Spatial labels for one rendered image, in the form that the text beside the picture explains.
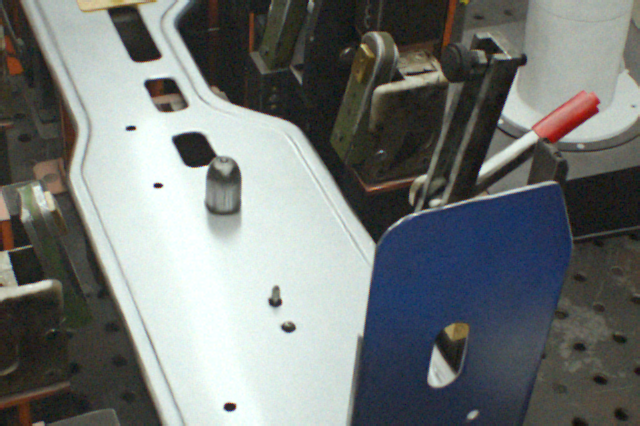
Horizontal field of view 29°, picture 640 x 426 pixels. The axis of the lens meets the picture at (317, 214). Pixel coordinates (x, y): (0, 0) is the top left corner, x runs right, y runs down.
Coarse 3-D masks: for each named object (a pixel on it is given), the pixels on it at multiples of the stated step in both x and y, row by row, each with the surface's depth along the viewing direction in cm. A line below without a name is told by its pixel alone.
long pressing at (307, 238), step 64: (64, 0) 128; (192, 0) 129; (64, 64) 120; (128, 64) 120; (192, 64) 120; (192, 128) 113; (256, 128) 114; (128, 192) 106; (192, 192) 107; (256, 192) 107; (320, 192) 108; (128, 256) 100; (192, 256) 101; (256, 256) 101; (320, 256) 102; (128, 320) 95; (192, 320) 95; (256, 320) 96; (320, 320) 96; (192, 384) 91; (256, 384) 91; (320, 384) 92
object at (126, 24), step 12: (108, 12) 129; (120, 12) 129; (132, 12) 129; (120, 24) 129; (132, 24) 129; (120, 36) 130; (132, 36) 130; (144, 36) 131; (132, 48) 131; (144, 48) 132; (156, 48) 133; (144, 60) 133; (156, 84) 136; (156, 96) 137
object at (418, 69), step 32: (416, 64) 111; (384, 96) 109; (416, 96) 110; (384, 128) 111; (416, 128) 114; (384, 160) 114; (416, 160) 116; (352, 192) 119; (384, 192) 118; (384, 224) 121
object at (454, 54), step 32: (480, 32) 89; (448, 64) 88; (480, 64) 88; (512, 64) 88; (480, 96) 89; (448, 128) 94; (480, 128) 91; (448, 160) 96; (480, 160) 93; (448, 192) 95
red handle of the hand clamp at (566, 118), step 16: (576, 96) 96; (592, 96) 96; (560, 112) 96; (576, 112) 96; (592, 112) 96; (544, 128) 96; (560, 128) 96; (576, 128) 97; (512, 144) 97; (528, 144) 96; (496, 160) 97; (512, 160) 97; (480, 176) 97; (496, 176) 97; (480, 192) 98; (432, 208) 97
